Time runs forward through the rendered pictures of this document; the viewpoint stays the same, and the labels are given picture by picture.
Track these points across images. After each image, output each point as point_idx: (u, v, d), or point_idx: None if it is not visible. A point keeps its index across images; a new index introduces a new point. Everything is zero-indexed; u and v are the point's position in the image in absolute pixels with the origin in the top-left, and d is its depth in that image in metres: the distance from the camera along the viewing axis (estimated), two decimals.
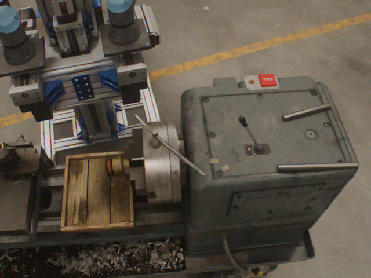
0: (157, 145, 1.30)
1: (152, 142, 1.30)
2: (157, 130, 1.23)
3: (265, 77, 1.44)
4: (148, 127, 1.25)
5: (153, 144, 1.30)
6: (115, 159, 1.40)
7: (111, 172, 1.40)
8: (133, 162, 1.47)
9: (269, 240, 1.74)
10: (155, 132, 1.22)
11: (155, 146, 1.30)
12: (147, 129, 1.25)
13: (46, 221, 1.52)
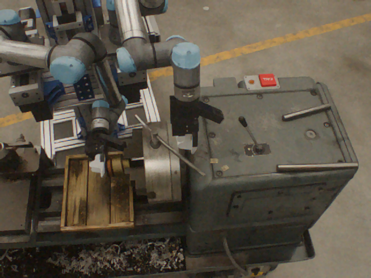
0: (157, 145, 1.30)
1: (152, 142, 1.30)
2: (157, 130, 1.23)
3: (265, 77, 1.44)
4: (148, 127, 1.25)
5: (153, 144, 1.30)
6: (115, 159, 1.40)
7: (111, 172, 1.40)
8: (133, 162, 1.47)
9: (269, 240, 1.74)
10: (155, 132, 1.22)
11: (155, 146, 1.30)
12: (147, 129, 1.25)
13: (46, 221, 1.52)
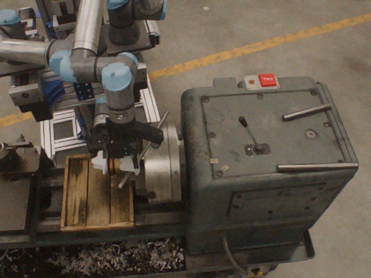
0: (154, 146, 1.30)
1: None
2: None
3: (265, 77, 1.44)
4: (158, 125, 1.25)
5: None
6: (117, 158, 1.40)
7: (112, 170, 1.40)
8: None
9: (269, 240, 1.74)
10: None
11: (151, 144, 1.30)
12: (157, 126, 1.26)
13: (46, 221, 1.52)
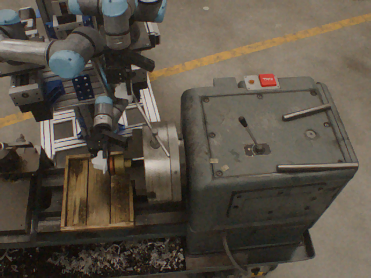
0: (153, 141, 1.31)
1: (158, 144, 1.30)
2: (151, 132, 1.23)
3: (265, 77, 1.44)
4: (159, 139, 1.23)
5: (157, 142, 1.30)
6: (117, 157, 1.40)
7: (112, 169, 1.40)
8: (133, 162, 1.47)
9: (269, 240, 1.74)
10: (155, 128, 1.23)
11: None
12: (160, 139, 1.23)
13: (46, 221, 1.52)
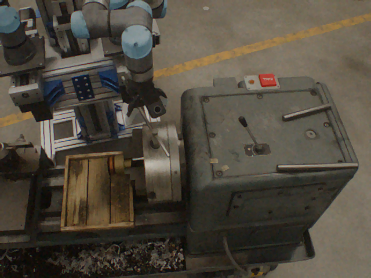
0: (153, 141, 1.31)
1: (158, 144, 1.30)
2: (151, 132, 1.23)
3: (265, 77, 1.44)
4: (159, 139, 1.23)
5: (157, 142, 1.30)
6: (117, 157, 1.40)
7: (112, 169, 1.40)
8: (133, 162, 1.47)
9: (269, 240, 1.74)
10: (154, 128, 1.23)
11: None
12: (160, 139, 1.23)
13: (46, 221, 1.52)
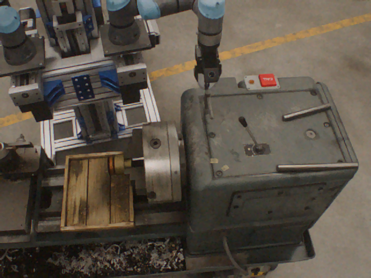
0: (153, 141, 1.31)
1: (158, 144, 1.30)
2: (204, 93, 1.26)
3: (265, 77, 1.44)
4: (209, 101, 1.25)
5: (157, 142, 1.30)
6: (117, 157, 1.40)
7: (112, 169, 1.40)
8: (133, 162, 1.47)
9: (269, 240, 1.74)
10: (208, 90, 1.26)
11: (156, 139, 1.31)
12: (210, 102, 1.26)
13: (46, 221, 1.52)
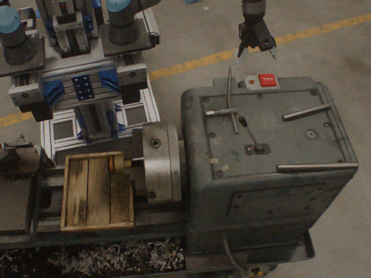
0: (153, 141, 1.31)
1: (158, 144, 1.30)
2: (235, 109, 1.34)
3: (265, 77, 1.44)
4: (234, 118, 1.33)
5: (157, 142, 1.30)
6: (117, 157, 1.40)
7: (112, 169, 1.40)
8: (133, 162, 1.47)
9: (269, 240, 1.74)
10: (236, 110, 1.35)
11: (156, 139, 1.31)
12: (232, 119, 1.33)
13: (46, 221, 1.52)
